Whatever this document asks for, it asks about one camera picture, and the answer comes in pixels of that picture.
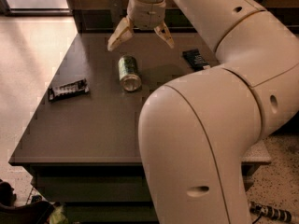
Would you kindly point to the black snack bar wrapper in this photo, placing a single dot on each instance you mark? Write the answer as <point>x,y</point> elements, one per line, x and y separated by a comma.
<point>68,90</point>

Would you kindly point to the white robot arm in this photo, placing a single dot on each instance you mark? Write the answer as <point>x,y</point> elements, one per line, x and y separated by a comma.
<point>194,130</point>

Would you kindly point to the green crumpled bag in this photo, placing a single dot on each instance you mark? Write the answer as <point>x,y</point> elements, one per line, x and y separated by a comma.
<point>58,216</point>

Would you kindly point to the grey drawer cabinet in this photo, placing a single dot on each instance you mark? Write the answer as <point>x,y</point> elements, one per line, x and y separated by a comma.
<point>84,150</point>

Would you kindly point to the left metal bracket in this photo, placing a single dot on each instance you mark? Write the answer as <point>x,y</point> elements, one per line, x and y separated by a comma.
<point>116,12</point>

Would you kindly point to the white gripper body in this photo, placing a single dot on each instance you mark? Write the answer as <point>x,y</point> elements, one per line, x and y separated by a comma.
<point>146,13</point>

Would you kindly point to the green soda can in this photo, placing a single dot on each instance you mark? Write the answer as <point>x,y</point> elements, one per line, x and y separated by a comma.
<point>128,73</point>

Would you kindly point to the dark chocolate bar wrapper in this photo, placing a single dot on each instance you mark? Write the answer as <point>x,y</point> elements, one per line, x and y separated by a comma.
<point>195,60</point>

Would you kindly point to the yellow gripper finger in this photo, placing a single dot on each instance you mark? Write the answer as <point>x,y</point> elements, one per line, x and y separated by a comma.
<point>163,32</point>
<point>123,32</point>

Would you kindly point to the dark chair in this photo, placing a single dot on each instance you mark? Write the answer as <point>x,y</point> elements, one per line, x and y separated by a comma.
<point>33,213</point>

